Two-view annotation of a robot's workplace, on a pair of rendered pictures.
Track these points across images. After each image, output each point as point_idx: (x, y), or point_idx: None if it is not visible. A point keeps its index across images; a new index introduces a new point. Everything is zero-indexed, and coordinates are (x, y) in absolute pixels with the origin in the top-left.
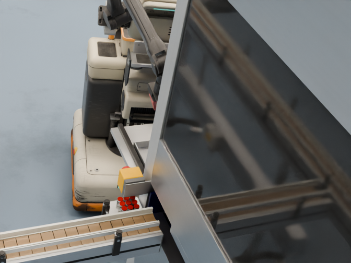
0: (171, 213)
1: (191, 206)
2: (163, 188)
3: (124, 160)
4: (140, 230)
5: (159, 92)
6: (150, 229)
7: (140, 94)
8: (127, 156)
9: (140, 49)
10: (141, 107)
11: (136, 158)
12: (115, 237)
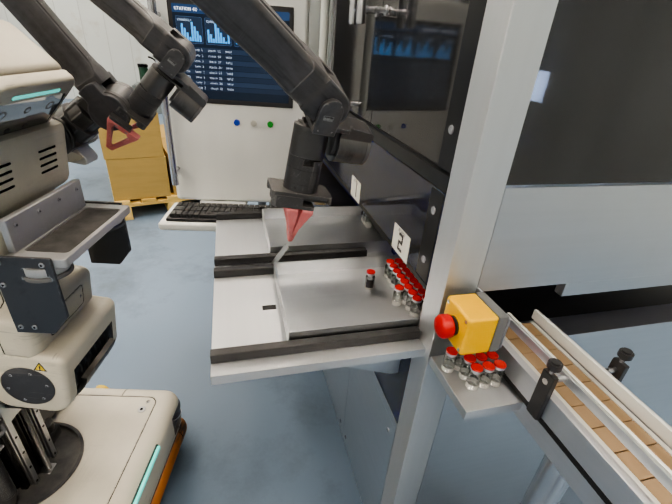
0: (566, 266)
1: (640, 197)
2: (533, 256)
3: (320, 367)
4: (548, 346)
5: (496, 88)
6: (535, 333)
7: (66, 335)
8: (313, 358)
9: (23, 234)
10: (87, 351)
11: (332, 339)
12: (627, 366)
